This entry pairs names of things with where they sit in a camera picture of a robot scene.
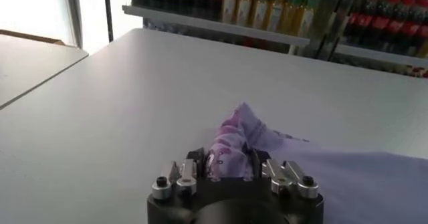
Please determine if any purple t-shirt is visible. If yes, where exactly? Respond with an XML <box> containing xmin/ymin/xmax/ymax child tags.
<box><xmin>204</xmin><ymin>102</ymin><xmax>428</xmax><ymax>224</ymax></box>

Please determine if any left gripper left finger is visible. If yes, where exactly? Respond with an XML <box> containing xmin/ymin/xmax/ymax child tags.
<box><xmin>151</xmin><ymin>146</ymin><xmax>207</xmax><ymax>201</ymax></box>

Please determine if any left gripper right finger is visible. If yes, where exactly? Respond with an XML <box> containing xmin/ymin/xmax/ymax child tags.
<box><xmin>251</xmin><ymin>148</ymin><xmax>320</xmax><ymax>200</ymax></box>

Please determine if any dark metal frame bar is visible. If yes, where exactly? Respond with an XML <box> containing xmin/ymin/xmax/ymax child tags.
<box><xmin>102</xmin><ymin>0</ymin><xmax>114</xmax><ymax>43</ymax></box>

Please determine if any yellow juice bottle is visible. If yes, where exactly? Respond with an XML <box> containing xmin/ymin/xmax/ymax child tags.
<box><xmin>235</xmin><ymin>0</ymin><xmax>254</xmax><ymax>27</ymax></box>
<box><xmin>251</xmin><ymin>0</ymin><xmax>271</xmax><ymax>29</ymax></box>
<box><xmin>220</xmin><ymin>0</ymin><xmax>239</xmax><ymax>24</ymax></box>
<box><xmin>297</xmin><ymin>0</ymin><xmax>319</xmax><ymax>39</ymax></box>
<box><xmin>266</xmin><ymin>0</ymin><xmax>287</xmax><ymax>33</ymax></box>
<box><xmin>280</xmin><ymin>0</ymin><xmax>304</xmax><ymax>35</ymax></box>

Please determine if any grey metal shelf unit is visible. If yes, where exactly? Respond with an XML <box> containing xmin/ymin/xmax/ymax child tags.
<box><xmin>329</xmin><ymin>0</ymin><xmax>428</xmax><ymax>79</ymax></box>
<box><xmin>122</xmin><ymin>0</ymin><xmax>335</xmax><ymax>59</ymax></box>

